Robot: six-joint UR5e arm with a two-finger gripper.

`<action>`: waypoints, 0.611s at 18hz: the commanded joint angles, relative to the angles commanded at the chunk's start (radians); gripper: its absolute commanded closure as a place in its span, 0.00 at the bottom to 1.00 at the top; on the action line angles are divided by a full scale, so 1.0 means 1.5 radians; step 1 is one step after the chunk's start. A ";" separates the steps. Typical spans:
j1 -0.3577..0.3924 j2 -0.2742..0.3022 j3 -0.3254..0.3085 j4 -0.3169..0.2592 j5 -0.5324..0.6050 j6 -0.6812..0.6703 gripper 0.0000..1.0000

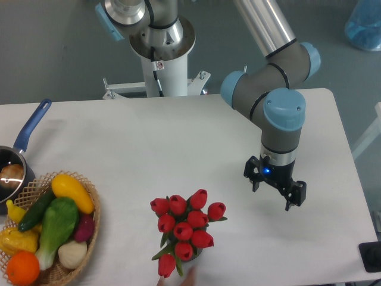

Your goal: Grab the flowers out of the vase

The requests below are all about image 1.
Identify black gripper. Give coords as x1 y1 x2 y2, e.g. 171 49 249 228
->
243 155 307 212

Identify red tulip bouquet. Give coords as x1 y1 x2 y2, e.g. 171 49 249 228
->
150 189 227 278

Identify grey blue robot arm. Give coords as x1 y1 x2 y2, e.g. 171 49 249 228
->
95 1 320 207

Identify dark grey vase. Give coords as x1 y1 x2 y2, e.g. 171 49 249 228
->
165 232 203 263

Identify human fingertips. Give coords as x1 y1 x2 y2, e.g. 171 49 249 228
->
157 267 196 286

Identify black device at edge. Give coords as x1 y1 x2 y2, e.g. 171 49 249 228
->
358 241 380 273

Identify blue plastic bag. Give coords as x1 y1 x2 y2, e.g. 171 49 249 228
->
344 0 380 51

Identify purple sweet potato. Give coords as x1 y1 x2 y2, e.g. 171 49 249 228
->
73 214 95 243

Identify yellow squash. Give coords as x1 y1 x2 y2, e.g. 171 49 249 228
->
51 173 95 215

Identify green bok choy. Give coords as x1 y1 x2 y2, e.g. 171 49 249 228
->
35 197 79 271

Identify white garlic bulb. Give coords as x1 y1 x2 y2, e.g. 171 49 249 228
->
58 240 88 269

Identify woven wicker basket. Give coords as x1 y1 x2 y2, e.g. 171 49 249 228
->
7 170 101 285

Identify green cucumber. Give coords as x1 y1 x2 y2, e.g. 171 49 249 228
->
18 189 56 232

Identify yellow banana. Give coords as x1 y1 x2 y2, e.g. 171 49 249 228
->
6 200 27 224

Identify fried food piece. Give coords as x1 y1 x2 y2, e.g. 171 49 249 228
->
1 164 24 189

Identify orange fruit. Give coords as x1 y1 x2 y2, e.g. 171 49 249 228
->
6 251 40 285

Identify yellow corn cob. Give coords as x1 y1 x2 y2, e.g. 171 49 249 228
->
1 227 39 256

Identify white frame at right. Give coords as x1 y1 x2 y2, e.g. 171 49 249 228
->
352 102 380 160

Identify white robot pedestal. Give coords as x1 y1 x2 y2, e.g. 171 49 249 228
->
103 16 211 99

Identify blue handled saucepan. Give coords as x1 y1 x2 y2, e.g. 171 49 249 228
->
1 99 52 215

